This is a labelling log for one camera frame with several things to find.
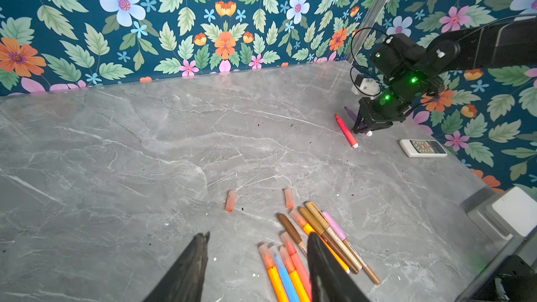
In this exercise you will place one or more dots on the dark brown marker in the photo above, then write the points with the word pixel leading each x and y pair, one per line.
pixel 322 232

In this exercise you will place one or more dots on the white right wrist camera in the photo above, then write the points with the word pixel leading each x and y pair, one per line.
pixel 367 86

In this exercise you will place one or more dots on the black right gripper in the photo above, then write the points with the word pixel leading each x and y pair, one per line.
pixel 380 113

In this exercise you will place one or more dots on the translucent pink pen cap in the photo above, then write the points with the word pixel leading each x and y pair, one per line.
pixel 230 202

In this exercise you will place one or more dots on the orange highlighter right group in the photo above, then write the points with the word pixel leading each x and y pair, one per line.
pixel 307 228

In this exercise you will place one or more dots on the blue highlighter pen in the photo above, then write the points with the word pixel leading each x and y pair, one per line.
pixel 284 275

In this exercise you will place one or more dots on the orange highlighter far left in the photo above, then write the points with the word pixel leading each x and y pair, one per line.
pixel 273 273

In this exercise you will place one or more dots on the lilac cap brown marker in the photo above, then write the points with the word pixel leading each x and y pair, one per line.
pixel 341 234

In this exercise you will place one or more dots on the tan beige marker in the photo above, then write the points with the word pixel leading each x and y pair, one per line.
pixel 315 211

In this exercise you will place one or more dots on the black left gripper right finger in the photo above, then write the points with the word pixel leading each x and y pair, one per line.
pixel 328 279

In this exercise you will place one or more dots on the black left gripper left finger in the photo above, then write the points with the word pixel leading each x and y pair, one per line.
pixel 184 281

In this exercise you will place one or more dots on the white remote control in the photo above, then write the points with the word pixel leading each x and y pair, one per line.
pixel 422 148

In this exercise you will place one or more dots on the white square box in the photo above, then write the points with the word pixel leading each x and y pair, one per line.
pixel 515 211

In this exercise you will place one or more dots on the pink red highlighter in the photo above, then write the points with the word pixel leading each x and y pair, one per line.
pixel 347 133

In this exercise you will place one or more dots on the purple highlighter pen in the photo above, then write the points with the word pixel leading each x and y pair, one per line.
pixel 351 114

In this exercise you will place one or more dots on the brown cap beige marker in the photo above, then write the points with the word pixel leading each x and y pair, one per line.
pixel 293 233

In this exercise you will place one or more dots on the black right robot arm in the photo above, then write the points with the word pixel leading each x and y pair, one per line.
pixel 411 71

